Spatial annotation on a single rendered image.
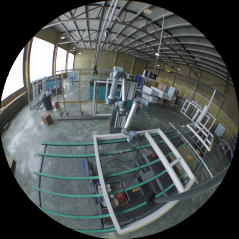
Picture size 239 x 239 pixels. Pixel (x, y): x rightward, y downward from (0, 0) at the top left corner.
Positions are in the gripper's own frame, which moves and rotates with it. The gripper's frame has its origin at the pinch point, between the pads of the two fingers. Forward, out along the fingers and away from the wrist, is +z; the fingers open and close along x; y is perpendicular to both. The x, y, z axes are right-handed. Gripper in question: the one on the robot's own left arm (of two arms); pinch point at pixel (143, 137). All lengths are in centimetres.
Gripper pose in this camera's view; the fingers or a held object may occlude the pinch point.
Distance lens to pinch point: 152.2
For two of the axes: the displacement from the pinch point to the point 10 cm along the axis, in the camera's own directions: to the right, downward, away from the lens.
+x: 2.9, 5.9, -7.5
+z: 9.4, -0.3, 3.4
